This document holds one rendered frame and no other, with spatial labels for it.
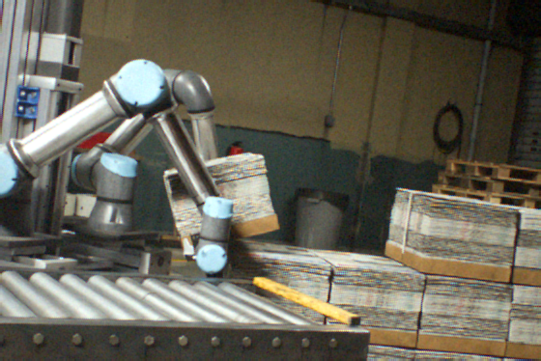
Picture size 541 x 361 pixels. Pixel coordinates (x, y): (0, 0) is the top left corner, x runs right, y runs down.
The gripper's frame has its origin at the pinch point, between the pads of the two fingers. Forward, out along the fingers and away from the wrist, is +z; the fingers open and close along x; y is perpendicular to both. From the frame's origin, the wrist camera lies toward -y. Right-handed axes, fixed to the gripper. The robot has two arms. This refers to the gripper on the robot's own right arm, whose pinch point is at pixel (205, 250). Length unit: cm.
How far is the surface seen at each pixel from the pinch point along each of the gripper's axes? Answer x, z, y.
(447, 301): -68, -2, -32
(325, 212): -159, 685, -89
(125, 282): 21, -56, 5
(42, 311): 34, -94, 9
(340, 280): -36.7, -3.9, -17.1
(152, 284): 15, -54, 3
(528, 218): -99, -1, -13
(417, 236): -65, 6, -11
